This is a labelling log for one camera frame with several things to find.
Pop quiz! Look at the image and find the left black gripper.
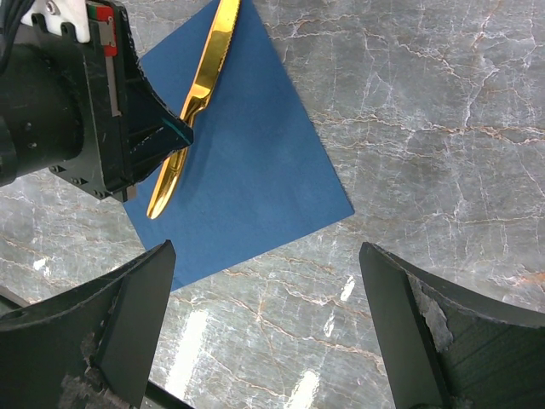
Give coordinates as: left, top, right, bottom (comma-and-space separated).
1, 1, 193, 202

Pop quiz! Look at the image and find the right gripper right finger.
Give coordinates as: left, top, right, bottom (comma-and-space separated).
359, 242, 544, 408

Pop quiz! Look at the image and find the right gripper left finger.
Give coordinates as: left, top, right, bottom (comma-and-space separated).
1, 241, 176, 408

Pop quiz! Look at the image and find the dark blue paper napkin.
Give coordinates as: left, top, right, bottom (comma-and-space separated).
124, 1, 353, 289

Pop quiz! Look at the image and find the gold knife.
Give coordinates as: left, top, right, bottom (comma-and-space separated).
146, 0, 241, 219

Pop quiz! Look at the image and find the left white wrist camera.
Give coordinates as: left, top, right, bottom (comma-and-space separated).
20, 0, 90, 43

